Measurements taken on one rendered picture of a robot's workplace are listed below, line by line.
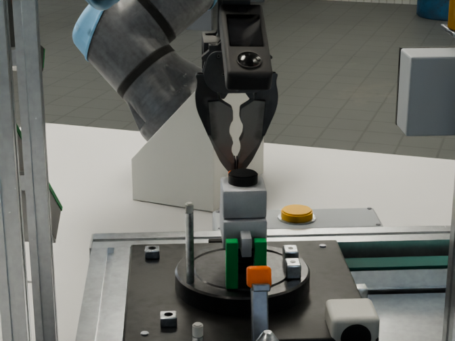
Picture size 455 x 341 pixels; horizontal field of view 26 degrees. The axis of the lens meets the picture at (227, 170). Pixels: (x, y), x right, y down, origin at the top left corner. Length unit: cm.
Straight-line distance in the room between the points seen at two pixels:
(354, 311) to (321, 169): 83
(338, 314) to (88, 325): 24
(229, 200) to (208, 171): 55
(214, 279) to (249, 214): 8
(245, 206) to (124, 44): 65
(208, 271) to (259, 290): 21
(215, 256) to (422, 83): 33
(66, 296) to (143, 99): 41
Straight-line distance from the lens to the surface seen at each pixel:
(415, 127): 86
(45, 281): 98
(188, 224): 97
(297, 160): 180
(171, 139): 154
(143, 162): 157
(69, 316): 123
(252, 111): 108
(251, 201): 97
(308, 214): 123
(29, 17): 91
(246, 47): 101
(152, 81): 156
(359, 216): 126
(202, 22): 777
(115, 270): 110
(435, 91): 86
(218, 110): 108
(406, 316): 111
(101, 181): 170
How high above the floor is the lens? 141
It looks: 19 degrees down
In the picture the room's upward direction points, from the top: straight up
